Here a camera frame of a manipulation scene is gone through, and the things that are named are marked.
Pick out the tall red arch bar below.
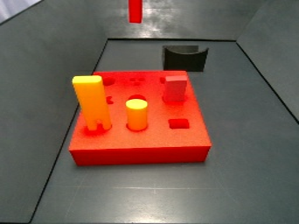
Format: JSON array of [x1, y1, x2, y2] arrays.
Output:
[[128, 0, 143, 24]]

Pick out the red foam peg board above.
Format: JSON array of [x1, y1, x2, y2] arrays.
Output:
[[69, 71, 211, 165]]

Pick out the black arch block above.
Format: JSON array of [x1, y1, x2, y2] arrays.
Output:
[[163, 45, 209, 72]]

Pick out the yellow cylinder peg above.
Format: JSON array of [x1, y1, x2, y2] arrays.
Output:
[[125, 99, 148, 131]]

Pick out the red rectangular block peg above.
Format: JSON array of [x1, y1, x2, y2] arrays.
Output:
[[163, 75, 187, 102]]

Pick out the tall yellow slotted block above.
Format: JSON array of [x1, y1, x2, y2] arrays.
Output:
[[72, 75, 112, 130]]

